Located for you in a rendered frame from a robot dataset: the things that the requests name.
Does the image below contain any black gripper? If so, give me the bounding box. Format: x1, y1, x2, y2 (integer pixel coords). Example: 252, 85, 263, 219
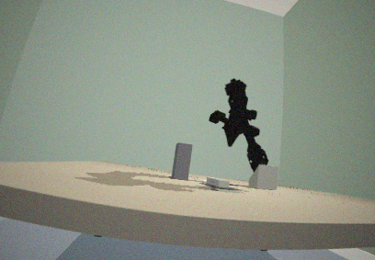
209, 104, 260, 147

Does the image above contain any grey open bin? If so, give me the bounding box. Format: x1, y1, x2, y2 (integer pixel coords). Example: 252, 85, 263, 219
171, 142, 193, 180

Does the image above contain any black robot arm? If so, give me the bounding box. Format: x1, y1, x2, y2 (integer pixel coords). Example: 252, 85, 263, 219
225, 78, 268, 171

